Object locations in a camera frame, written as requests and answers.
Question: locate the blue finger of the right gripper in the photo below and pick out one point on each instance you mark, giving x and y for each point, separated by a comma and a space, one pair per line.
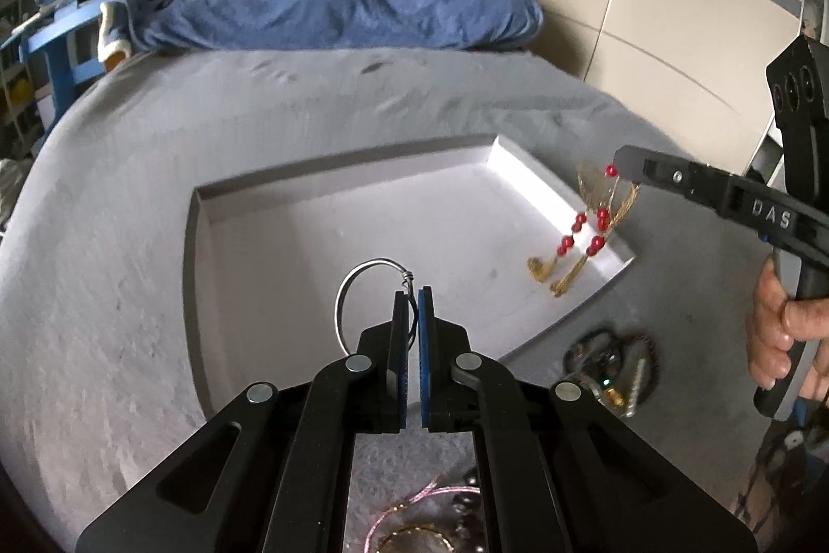
699, 183

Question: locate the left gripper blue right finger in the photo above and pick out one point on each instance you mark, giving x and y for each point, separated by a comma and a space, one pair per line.
557, 470

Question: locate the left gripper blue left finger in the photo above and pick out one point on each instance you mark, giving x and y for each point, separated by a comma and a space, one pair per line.
271, 470

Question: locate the red bead gold ornament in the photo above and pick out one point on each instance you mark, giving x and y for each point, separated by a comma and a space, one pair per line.
607, 199

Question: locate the white pearl hair clip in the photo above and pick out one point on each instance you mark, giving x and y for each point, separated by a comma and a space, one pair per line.
637, 387

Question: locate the gold chain bangle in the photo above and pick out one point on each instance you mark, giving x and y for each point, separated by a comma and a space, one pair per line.
419, 538

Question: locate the right hand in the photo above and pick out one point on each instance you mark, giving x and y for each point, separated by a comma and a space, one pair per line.
775, 324

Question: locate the grey shallow cardboard box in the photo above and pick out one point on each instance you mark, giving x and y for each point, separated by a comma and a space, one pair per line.
283, 268

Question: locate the blue quilt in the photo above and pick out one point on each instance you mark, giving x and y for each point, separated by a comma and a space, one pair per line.
153, 25

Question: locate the white shelf rack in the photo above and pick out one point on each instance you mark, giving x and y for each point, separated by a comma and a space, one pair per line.
21, 123

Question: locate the blue desk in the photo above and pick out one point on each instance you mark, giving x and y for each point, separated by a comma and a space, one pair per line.
47, 33

